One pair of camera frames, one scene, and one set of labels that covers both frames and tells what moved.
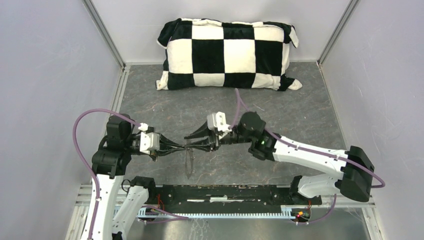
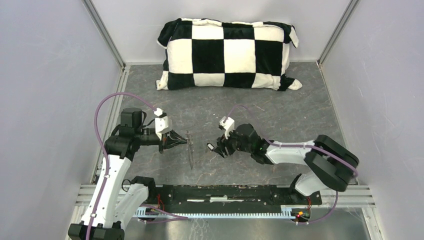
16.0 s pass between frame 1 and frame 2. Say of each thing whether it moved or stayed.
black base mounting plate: stayed
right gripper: moved
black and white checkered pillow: stayed
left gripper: moved
